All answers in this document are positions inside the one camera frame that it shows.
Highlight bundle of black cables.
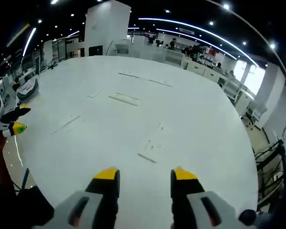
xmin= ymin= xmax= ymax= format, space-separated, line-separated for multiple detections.
xmin=252 ymin=139 xmax=286 ymax=206

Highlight row of white desks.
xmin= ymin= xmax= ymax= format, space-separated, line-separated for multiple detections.
xmin=180 ymin=56 xmax=230 ymax=82

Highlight black round knob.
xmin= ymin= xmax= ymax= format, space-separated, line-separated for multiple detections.
xmin=238 ymin=209 xmax=257 ymax=226

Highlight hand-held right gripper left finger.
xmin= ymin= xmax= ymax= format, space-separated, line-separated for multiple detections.
xmin=39 ymin=167 xmax=121 ymax=229

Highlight white office chair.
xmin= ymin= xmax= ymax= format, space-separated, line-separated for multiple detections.
xmin=222 ymin=76 xmax=244 ymax=101
xmin=250 ymin=104 xmax=268 ymax=123

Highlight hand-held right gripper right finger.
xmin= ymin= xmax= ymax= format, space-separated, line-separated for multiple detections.
xmin=170 ymin=166 xmax=253 ymax=229

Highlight white socket holder cover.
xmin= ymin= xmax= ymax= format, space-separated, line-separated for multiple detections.
xmin=137 ymin=152 xmax=157 ymax=164

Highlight long white plastic strip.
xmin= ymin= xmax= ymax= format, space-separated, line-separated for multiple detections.
xmin=51 ymin=114 xmax=82 ymax=135
xmin=118 ymin=71 xmax=173 ymax=88

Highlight white column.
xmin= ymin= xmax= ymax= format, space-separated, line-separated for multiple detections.
xmin=259 ymin=63 xmax=286 ymax=131

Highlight short ceiling light strip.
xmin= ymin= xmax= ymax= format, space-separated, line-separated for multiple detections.
xmin=22 ymin=27 xmax=37 ymax=58

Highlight white socket holder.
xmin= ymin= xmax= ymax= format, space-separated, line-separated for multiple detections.
xmin=108 ymin=92 xmax=142 ymax=107

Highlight white square pillar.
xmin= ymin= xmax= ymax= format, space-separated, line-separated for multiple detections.
xmin=84 ymin=0 xmax=132 ymax=58

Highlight grey storage tray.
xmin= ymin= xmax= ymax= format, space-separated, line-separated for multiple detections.
xmin=16 ymin=78 xmax=40 ymax=104

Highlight long ceiling light strip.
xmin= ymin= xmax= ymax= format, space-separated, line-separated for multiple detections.
xmin=137 ymin=17 xmax=261 ymax=68

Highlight black chair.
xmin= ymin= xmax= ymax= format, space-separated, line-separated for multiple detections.
xmin=13 ymin=168 xmax=55 ymax=229

